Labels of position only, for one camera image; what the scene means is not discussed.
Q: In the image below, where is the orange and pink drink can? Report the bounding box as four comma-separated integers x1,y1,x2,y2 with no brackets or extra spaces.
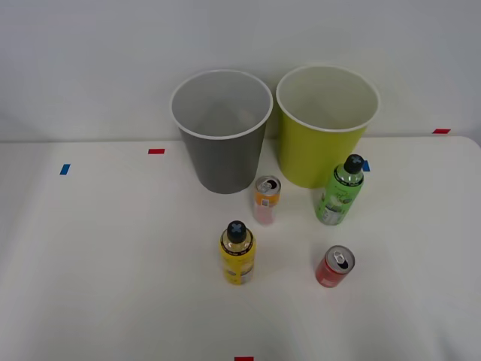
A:
254,174,283,226

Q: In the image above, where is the red drink can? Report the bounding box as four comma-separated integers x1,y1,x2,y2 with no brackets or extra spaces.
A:
315,244,356,289

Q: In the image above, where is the yellow label plastic bottle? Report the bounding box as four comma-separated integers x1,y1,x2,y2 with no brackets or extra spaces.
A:
219,220,258,286

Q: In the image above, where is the grey plastic waste bin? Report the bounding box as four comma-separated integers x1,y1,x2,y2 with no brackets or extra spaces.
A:
168,68,274,196

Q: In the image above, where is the green label plastic bottle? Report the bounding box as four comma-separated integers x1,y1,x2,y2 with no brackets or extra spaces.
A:
313,153,365,227

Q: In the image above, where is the yellow-green plastic waste bin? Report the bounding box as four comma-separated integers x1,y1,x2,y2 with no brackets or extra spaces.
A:
275,65,382,190

